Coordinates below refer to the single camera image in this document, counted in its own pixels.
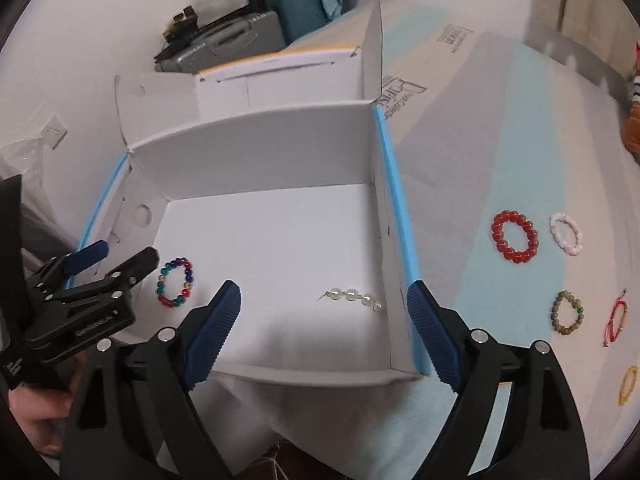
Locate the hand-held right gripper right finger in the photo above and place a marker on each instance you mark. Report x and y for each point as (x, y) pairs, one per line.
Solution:
(432, 330)

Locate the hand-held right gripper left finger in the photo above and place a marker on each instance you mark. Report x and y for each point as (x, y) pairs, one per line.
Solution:
(215, 330)

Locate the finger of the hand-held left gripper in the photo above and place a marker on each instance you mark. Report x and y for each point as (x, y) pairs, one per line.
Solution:
(135, 267)
(90, 254)

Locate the white and blue cardboard box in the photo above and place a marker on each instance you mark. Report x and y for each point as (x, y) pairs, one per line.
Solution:
(280, 240)

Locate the person's left hand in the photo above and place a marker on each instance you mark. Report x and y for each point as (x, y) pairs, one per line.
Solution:
(35, 410)

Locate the clear plastic bag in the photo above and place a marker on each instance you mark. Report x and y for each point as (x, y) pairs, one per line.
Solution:
(20, 160)

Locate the pale blue printed bed sheet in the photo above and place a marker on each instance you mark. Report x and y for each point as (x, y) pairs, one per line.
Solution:
(500, 135)

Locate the grey suitcase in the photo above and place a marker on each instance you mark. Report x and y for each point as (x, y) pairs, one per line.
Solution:
(235, 40)

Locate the striped folded blankets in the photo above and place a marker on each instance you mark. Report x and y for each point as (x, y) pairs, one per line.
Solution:
(634, 120)

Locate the teal suitcase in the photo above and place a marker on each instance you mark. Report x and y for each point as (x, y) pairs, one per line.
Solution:
(295, 5)

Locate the white wall socket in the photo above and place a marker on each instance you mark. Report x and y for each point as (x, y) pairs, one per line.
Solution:
(55, 131)

